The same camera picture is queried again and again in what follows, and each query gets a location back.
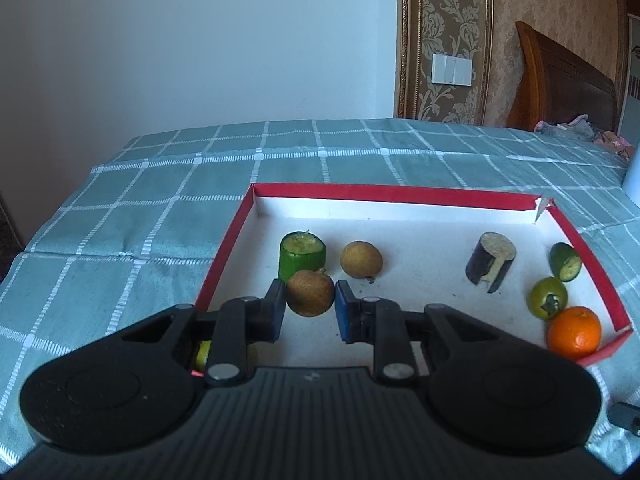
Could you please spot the notched eggplant piece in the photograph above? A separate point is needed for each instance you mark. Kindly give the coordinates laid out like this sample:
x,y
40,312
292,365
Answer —
x,y
487,260

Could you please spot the cut green fruit half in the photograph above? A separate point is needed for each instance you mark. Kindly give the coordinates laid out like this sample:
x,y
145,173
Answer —
x,y
566,261

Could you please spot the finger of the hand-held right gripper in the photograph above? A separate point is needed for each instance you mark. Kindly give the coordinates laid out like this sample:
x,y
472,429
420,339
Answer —
x,y
625,416

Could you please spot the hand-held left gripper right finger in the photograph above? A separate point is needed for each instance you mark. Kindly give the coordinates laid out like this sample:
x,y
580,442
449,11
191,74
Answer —
x,y
344,315

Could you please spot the white wall switch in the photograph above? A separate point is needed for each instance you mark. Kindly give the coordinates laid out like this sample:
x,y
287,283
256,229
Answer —
x,y
452,69

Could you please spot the white printed board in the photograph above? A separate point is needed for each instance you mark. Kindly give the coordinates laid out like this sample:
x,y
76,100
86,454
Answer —
x,y
634,70

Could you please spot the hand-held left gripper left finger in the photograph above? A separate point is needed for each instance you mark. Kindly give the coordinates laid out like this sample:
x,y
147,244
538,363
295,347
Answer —
x,y
280,320

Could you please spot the red cardboard box tray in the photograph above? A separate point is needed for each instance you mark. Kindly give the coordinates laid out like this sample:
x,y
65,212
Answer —
x,y
400,192

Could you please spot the white electric kettle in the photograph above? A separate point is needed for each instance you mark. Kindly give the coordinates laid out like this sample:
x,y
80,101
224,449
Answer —
x,y
634,175

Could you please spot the ornate framed wall panel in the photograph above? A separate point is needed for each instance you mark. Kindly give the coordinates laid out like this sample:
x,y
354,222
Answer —
x,y
440,10

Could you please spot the orange mandarin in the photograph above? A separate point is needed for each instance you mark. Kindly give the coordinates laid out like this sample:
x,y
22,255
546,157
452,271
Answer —
x,y
574,332

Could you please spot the brown longan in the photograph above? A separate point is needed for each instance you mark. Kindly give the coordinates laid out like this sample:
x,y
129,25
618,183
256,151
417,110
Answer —
x,y
361,259
310,292

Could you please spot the teal checked tablecloth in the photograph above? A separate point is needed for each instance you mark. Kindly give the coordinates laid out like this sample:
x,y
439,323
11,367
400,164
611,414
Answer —
x,y
150,200

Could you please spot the green cucumber piece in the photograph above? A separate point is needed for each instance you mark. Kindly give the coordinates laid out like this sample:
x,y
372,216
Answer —
x,y
301,255

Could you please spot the wooden headboard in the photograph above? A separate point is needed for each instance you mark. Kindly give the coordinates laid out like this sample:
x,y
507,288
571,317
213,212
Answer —
x,y
560,85

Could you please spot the pink grey cloth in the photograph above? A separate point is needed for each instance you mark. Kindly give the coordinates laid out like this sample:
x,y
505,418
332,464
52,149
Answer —
x,y
575,130

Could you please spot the round green fruit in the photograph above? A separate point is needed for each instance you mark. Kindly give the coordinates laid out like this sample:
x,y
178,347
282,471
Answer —
x,y
202,355
547,297

